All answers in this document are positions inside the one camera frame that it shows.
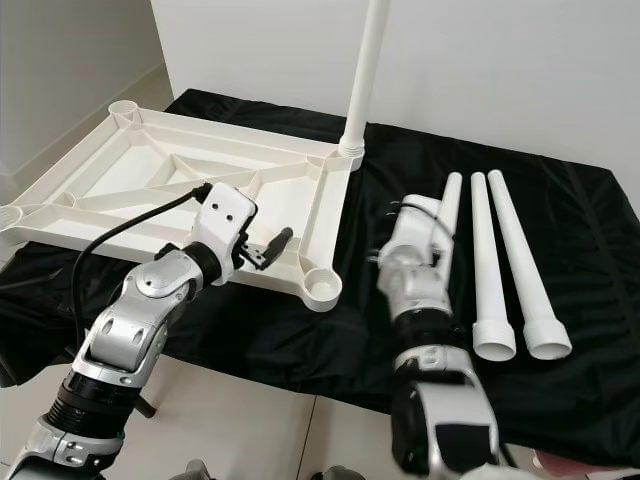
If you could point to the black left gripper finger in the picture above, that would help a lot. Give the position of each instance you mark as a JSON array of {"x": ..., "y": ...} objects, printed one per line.
[{"x": 280, "y": 244}]

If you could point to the white plastic table top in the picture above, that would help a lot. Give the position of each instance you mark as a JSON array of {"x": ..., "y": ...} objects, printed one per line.
[{"x": 190, "y": 180}]

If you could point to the white plastic table leg tube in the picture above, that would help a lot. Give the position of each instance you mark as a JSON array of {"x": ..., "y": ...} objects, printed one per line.
[
  {"x": 490, "y": 270},
  {"x": 370, "y": 70},
  {"x": 450, "y": 192},
  {"x": 530, "y": 270}
]

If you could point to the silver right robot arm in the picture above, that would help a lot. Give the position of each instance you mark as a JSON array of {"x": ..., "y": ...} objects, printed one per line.
[{"x": 435, "y": 350}]

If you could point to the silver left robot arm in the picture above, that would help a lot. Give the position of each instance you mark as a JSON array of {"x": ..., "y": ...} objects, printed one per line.
[{"x": 150, "y": 320}]

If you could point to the black metal table leg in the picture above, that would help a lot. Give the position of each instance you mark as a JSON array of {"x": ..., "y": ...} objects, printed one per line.
[{"x": 145, "y": 405}]

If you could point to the grey left robot leg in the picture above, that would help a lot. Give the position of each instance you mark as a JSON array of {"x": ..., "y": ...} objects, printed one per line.
[{"x": 200, "y": 471}]

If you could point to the grey robot leg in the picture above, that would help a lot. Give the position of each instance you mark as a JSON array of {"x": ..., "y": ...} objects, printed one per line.
[
  {"x": 200, "y": 471},
  {"x": 340, "y": 474}
]

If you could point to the grey right robot leg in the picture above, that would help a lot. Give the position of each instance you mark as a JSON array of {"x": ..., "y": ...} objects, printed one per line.
[{"x": 340, "y": 474}]

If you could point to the black table cloth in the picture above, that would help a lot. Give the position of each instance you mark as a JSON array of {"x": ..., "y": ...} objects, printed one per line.
[{"x": 590, "y": 280}]

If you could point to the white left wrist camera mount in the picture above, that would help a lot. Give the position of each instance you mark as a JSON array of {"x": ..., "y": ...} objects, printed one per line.
[{"x": 225, "y": 215}]

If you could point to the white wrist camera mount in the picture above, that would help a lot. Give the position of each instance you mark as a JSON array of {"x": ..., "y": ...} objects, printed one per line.
[
  {"x": 225, "y": 215},
  {"x": 415, "y": 245}
]

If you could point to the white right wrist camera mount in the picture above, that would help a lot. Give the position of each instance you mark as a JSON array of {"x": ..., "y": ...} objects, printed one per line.
[{"x": 415, "y": 245}]

